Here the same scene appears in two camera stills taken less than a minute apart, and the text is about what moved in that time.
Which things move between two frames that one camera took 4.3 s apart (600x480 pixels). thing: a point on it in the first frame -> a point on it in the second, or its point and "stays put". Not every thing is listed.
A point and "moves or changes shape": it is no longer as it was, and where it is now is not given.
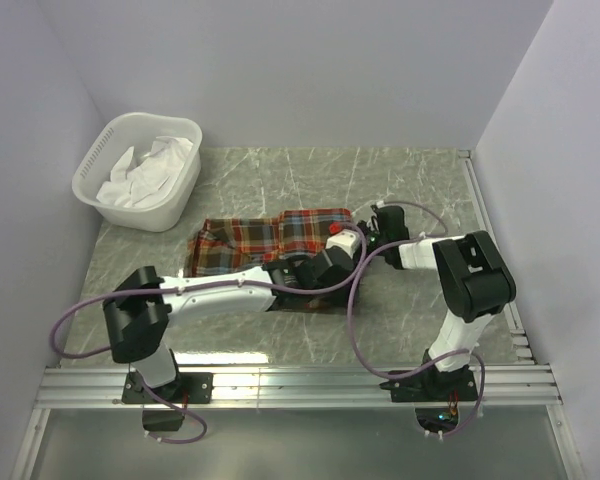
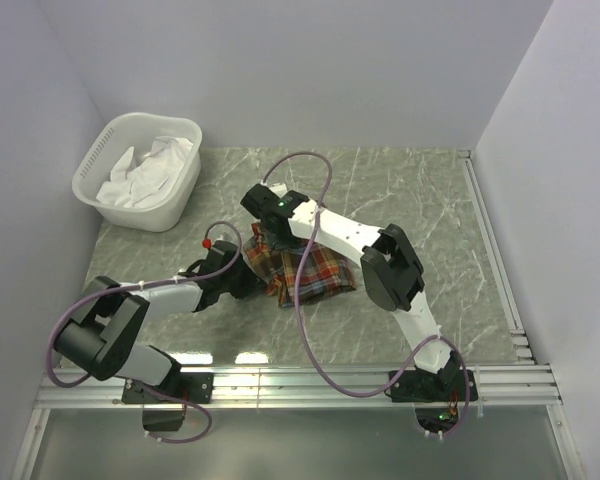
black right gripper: x=367 y=227 -> x=276 y=243
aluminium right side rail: x=520 y=342 stays put
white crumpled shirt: x=140 y=181 stays put
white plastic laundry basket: x=108 y=138 stays put
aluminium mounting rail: x=96 y=387 stays put
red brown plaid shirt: x=226 y=245 moves or changes shape
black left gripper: x=339 y=299 -> x=252 y=281
